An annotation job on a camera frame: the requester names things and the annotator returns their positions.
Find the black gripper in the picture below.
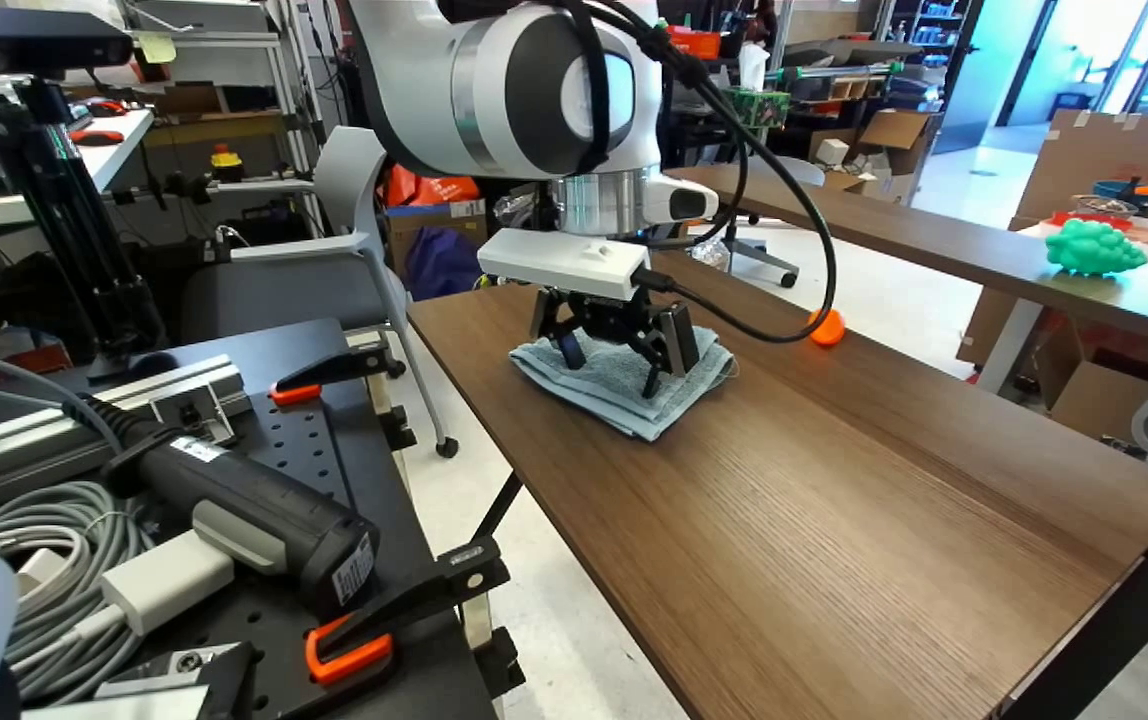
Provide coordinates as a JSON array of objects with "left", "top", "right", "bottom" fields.
[{"left": 529, "top": 293, "right": 705, "bottom": 399}]

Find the light blue cloth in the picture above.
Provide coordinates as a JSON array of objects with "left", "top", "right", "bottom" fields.
[{"left": 503, "top": 326, "right": 738, "bottom": 449}]

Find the purple bag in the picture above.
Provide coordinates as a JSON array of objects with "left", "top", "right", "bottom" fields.
[{"left": 403, "top": 224, "right": 513, "bottom": 299}]

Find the small orange toy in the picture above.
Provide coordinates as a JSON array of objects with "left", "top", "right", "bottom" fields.
[{"left": 804, "top": 309, "right": 853, "bottom": 352}]

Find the brown cardboard box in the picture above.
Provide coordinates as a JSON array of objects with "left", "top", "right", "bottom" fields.
[
  {"left": 964, "top": 284, "right": 1148, "bottom": 453},
  {"left": 378, "top": 198, "right": 490, "bottom": 275}
]

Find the orange bag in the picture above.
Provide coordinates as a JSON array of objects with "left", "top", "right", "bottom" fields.
[{"left": 378, "top": 161, "right": 484, "bottom": 214}]

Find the green box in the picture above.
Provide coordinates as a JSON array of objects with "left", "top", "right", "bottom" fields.
[{"left": 724, "top": 90, "right": 797, "bottom": 134}]

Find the grey chair with castors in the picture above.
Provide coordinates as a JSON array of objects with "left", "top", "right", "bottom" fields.
[{"left": 175, "top": 120, "right": 462, "bottom": 459}]

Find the white bottle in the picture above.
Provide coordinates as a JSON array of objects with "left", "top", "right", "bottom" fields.
[{"left": 730, "top": 37, "right": 773, "bottom": 96}]

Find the orange storage bin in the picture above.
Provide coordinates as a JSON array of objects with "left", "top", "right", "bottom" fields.
[{"left": 658, "top": 30, "right": 724, "bottom": 66}]

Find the black perforated mounting board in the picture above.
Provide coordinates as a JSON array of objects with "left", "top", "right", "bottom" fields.
[{"left": 6, "top": 311, "right": 529, "bottom": 720}]

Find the wooden table with white legs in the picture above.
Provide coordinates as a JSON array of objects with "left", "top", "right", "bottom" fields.
[{"left": 667, "top": 161, "right": 1148, "bottom": 396}]

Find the open cardboard box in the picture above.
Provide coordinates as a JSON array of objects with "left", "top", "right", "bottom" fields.
[{"left": 846, "top": 105, "right": 935, "bottom": 184}]

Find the black handheld device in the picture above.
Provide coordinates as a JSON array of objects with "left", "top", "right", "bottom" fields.
[{"left": 128, "top": 428, "right": 384, "bottom": 615}]

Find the small yellow object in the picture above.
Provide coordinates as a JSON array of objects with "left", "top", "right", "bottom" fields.
[{"left": 206, "top": 140, "right": 251, "bottom": 184}]

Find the green spiky ball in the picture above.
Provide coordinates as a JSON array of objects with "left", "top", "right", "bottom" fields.
[{"left": 1045, "top": 218, "right": 1148, "bottom": 284}]

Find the white metal shelving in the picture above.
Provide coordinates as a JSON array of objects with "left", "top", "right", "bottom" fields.
[{"left": 128, "top": 0, "right": 346, "bottom": 136}]

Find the white power adapter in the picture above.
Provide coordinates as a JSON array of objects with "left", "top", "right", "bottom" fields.
[{"left": 99, "top": 526, "right": 245, "bottom": 637}]

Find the brown cardboard panel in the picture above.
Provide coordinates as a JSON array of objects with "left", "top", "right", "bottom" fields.
[{"left": 1007, "top": 107, "right": 1148, "bottom": 231}]

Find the white workbench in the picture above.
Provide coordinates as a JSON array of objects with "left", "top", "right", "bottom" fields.
[{"left": 0, "top": 105, "right": 161, "bottom": 238}]

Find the brown wooden table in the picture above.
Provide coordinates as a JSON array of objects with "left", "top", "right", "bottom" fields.
[{"left": 469, "top": 474, "right": 1148, "bottom": 720}]

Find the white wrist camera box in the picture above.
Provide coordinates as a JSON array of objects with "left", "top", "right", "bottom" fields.
[{"left": 472, "top": 224, "right": 651, "bottom": 304}]

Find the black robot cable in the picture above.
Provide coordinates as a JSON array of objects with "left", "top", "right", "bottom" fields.
[{"left": 569, "top": 0, "right": 843, "bottom": 349}]

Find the black clamp with orange handle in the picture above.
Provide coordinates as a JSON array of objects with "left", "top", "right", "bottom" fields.
[
  {"left": 262, "top": 336, "right": 413, "bottom": 411},
  {"left": 298, "top": 536, "right": 521, "bottom": 693}
]

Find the black camera tripod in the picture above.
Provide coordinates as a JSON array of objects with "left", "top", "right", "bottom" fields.
[{"left": 0, "top": 71, "right": 166, "bottom": 374}]

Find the grey cable bundle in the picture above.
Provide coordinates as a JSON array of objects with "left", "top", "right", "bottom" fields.
[{"left": 0, "top": 341, "right": 147, "bottom": 713}]

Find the silver aluminium rail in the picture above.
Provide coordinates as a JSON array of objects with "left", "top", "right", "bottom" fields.
[{"left": 0, "top": 352, "right": 251, "bottom": 534}]

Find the black camera on tripod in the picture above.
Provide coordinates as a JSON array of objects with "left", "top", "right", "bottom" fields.
[{"left": 0, "top": 0, "right": 141, "bottom": 71}]

